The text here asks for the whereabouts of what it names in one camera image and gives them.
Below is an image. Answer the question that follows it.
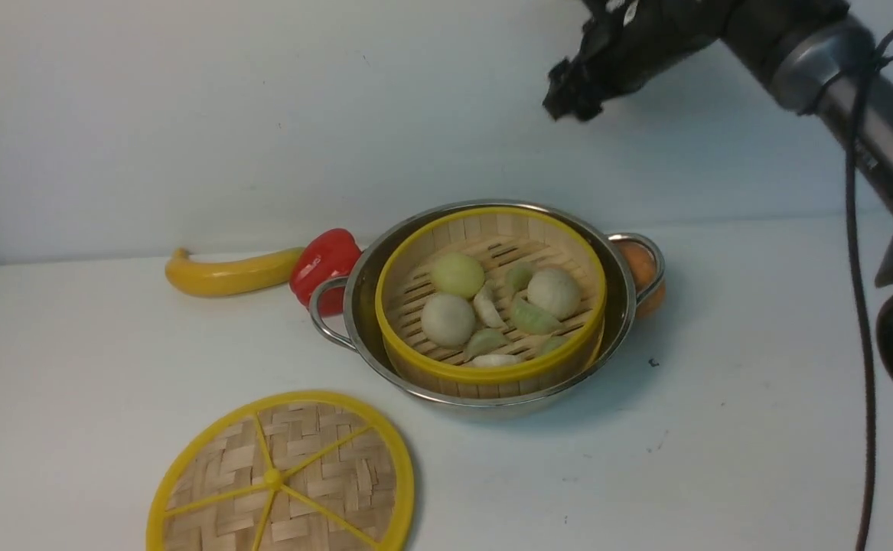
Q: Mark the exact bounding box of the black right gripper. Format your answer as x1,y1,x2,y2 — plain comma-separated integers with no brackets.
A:
542,1,730,122

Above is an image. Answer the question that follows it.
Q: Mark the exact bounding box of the bamboo steamer basket yellow rim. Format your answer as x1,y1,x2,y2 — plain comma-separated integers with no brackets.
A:
375,206,608,399

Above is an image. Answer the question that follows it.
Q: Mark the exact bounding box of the woven bamboo steamer lid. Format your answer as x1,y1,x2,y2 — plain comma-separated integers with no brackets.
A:
145,390,417,550

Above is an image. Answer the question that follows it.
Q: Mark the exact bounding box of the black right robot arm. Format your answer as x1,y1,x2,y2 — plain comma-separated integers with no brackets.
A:
542,1,893,380

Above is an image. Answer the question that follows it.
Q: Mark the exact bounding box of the stainless steel pot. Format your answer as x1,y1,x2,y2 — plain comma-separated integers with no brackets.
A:
309,200,664,419

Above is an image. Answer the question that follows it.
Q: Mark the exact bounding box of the pale green dumpling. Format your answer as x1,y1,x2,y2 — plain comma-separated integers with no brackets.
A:
504,262,535,295

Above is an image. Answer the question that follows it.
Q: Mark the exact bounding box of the beige round bun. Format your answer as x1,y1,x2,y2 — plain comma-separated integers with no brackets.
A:
526,266,582,321

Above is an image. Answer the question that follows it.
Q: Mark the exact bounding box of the yellow round bun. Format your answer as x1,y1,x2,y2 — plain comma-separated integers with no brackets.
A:
429,252,486,299

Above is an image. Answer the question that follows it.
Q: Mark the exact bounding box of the white round bun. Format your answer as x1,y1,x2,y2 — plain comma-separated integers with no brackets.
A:
419,293,477,349

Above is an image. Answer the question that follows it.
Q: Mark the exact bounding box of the small green dumpling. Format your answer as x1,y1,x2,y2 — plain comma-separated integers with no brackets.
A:
464,328,510,362

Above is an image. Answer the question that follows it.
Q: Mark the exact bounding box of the white bottom dumpling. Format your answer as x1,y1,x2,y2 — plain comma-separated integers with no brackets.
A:
468,354,523,367

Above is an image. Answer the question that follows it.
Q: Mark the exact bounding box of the red bell pepper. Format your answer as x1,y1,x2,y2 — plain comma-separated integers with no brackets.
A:
289,229,362,311

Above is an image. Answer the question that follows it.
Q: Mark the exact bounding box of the yellow banana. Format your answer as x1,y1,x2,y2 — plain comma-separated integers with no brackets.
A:
164,247,304,298

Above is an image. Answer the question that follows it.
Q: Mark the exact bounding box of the black right camera cable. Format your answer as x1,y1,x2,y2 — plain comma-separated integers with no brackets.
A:
842,0,893,551

